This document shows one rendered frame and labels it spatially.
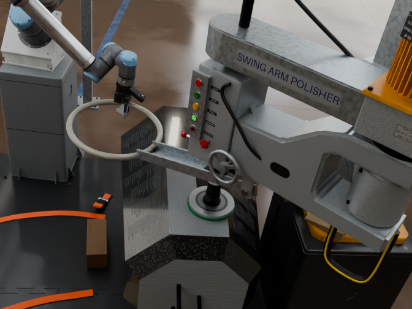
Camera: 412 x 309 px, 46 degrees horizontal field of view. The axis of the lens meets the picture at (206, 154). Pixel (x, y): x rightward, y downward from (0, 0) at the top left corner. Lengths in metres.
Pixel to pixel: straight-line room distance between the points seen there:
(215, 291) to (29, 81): 1.78
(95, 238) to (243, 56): 1.73
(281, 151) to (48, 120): 1.97
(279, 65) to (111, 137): 2.67
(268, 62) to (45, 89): 1.90
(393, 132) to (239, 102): 0.57
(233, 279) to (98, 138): 2.23
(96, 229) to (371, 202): 1.89
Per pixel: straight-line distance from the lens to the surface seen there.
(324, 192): 1.79
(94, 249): 2.99
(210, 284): 2.22
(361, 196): 1.69
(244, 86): 1.75
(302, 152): 1.70
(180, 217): 2.17
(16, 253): 3.18
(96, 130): 4.19
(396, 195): 1.66
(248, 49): 1.67
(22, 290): 3.00
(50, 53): 3.23
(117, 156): 2.33
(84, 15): 4.16
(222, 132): 1.86
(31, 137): 3.48
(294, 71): 1.59
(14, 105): 3.38
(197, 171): 2.11
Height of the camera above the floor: 2.34
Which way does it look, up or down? 36 degrees down
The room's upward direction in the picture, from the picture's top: 9 degrees clockwise
